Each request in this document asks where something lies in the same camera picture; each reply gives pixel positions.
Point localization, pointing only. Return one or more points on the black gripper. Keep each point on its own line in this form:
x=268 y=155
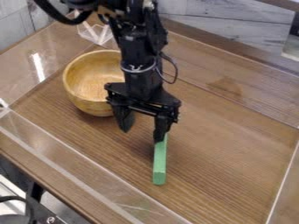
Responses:
x=141 y=94

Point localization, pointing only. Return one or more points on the green wooden block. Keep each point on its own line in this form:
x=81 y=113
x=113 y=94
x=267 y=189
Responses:
x=160 y=162

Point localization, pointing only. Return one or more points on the brown wooden bowl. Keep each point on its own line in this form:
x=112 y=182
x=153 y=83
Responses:
x=84 y=77

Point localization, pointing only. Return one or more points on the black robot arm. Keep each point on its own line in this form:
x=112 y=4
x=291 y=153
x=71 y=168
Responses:
x=141 y=38

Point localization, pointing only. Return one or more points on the clear acrylic tray walls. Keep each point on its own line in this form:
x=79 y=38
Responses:
x=232 y=172

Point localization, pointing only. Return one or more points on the clear acrylic corner bracket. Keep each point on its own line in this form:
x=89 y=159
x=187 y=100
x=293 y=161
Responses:
x=99 y=34

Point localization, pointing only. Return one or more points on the black table leg bracket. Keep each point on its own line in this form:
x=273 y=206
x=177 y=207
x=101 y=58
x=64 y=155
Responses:
x=41 y=214

